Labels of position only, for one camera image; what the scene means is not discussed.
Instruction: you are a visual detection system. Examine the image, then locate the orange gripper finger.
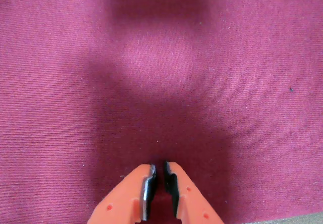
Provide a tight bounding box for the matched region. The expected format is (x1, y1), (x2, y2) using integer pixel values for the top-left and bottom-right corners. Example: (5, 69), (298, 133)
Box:
(163, 161), (225, 224)
(86, 163), (158, 224)

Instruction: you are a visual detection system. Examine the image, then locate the magenta fabric cloth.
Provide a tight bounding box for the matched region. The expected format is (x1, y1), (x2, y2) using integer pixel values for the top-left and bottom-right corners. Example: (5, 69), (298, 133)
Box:
(0, 0), (323, 224)

